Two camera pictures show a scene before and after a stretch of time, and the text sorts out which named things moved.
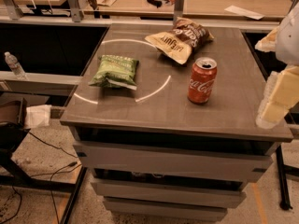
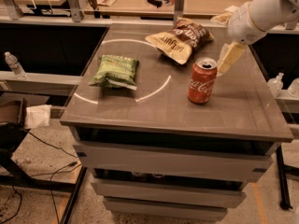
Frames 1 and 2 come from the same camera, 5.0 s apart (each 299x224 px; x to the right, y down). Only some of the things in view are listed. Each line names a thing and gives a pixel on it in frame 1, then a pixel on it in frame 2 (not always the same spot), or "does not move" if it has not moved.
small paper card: x=106 y=1 does not move
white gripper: x=290 y=41 -> x=243 y=26
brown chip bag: x=177 y=43 does not move
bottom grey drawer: x=163 y=209 does not move
